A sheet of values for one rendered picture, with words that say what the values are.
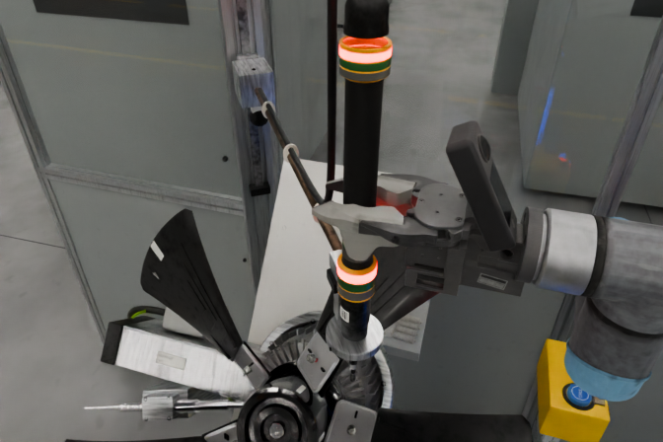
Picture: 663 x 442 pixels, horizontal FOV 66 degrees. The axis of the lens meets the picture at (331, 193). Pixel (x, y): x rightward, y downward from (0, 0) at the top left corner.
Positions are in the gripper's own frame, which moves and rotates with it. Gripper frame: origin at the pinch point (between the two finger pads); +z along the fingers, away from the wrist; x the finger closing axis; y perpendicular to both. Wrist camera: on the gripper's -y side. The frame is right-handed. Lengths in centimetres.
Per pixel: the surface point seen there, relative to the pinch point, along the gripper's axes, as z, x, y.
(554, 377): -35, 28, 53
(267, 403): 8.8, -2.7, 35.8
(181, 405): 28, 1, 50
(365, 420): -4.4, 2.3, 41.7
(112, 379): 118, 61, 160
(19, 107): 123, 70, 37
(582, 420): -40, 21, 55
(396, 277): -5.6, 13.1, 22.1
